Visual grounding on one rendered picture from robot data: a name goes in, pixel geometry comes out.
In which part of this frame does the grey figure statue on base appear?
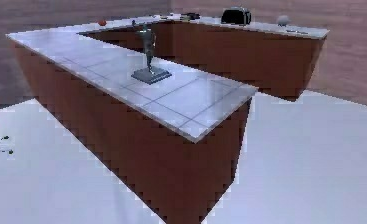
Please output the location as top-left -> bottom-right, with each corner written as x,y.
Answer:
130,23 -> 173,85

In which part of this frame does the white round bowl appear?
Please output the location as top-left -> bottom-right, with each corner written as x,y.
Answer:
276,14 -> 291,28

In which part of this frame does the black toaster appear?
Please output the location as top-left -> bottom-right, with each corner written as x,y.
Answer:
220,6 -> 253,26

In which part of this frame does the brown counter with tiled top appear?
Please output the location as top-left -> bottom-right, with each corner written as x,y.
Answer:
5,13 -> 331,224

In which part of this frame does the dark flat pan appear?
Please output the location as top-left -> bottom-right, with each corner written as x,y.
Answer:
180,12 -> 201,21

